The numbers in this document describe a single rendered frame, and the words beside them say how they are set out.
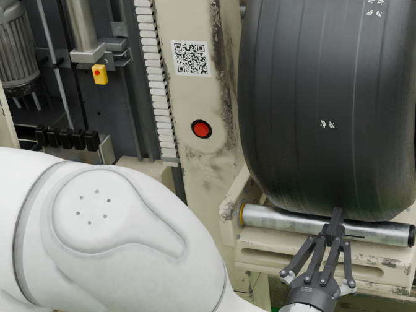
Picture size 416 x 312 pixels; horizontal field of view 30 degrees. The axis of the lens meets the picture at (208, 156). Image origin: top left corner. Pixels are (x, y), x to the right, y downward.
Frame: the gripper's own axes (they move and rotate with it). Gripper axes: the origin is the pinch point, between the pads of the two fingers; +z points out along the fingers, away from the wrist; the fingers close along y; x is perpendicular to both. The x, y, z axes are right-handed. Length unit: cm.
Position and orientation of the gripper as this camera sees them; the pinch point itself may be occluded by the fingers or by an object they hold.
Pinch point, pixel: (335, 226)
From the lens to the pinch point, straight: 137.4
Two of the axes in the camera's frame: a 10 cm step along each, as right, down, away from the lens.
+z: 3.3, -6.5, 6.9
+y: -9.3, -1.0, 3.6
